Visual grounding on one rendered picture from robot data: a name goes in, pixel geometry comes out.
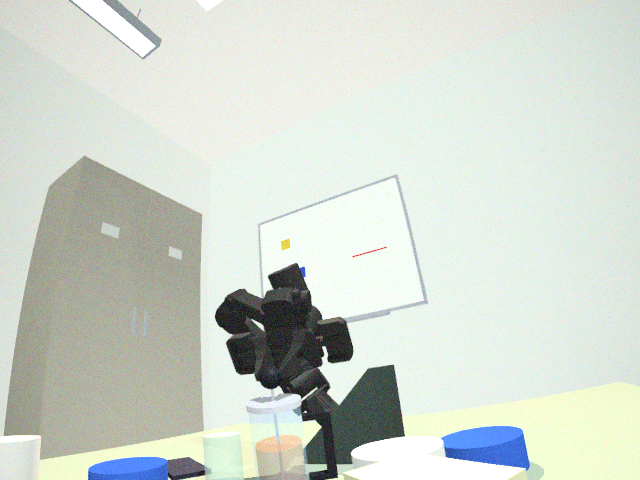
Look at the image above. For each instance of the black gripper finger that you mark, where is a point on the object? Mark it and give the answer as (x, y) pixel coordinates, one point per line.
(261, 354)
(303, 355)

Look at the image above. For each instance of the blue cylinder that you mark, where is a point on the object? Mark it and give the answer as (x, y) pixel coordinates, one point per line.
(135, 468)
(499, 445)

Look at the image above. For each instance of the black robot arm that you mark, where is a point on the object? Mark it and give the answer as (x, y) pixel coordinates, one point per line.
(287, 303)

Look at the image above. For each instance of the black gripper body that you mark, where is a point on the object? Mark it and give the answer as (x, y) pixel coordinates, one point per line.
(335, 336)

